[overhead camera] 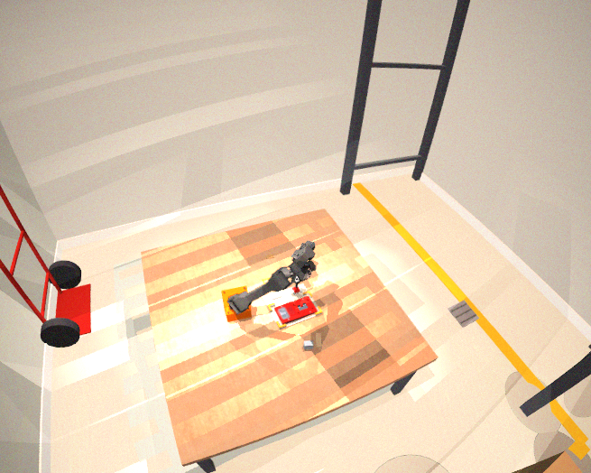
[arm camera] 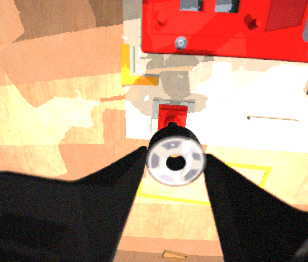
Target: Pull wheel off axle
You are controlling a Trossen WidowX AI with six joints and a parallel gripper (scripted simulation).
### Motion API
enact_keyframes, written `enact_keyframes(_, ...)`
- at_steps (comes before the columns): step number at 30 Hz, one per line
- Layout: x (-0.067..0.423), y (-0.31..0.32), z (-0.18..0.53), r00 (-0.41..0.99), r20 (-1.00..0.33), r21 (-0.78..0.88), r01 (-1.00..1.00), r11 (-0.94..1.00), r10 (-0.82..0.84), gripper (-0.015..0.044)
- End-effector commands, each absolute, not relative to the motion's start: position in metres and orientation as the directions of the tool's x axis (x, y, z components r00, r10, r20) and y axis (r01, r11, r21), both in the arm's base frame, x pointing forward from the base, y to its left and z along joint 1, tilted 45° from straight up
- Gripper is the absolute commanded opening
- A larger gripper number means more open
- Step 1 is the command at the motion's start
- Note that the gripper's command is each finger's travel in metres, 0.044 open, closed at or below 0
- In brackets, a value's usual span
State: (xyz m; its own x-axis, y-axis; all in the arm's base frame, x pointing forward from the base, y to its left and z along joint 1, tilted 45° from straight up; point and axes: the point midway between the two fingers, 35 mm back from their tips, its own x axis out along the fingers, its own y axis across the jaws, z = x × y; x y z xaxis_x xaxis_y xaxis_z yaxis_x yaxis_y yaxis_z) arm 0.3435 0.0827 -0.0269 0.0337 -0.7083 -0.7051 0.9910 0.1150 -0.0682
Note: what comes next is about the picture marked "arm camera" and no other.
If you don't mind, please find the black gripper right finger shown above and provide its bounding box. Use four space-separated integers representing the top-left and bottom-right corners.
203 153 308 262

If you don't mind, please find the black tyre with white wheel rim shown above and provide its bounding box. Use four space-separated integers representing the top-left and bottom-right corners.
146 125 207 187

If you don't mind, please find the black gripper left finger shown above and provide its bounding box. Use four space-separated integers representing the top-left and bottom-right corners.
0 146 148 262

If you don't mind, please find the yellow rectangular outline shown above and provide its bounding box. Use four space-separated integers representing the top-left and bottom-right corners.
137 162 272 205

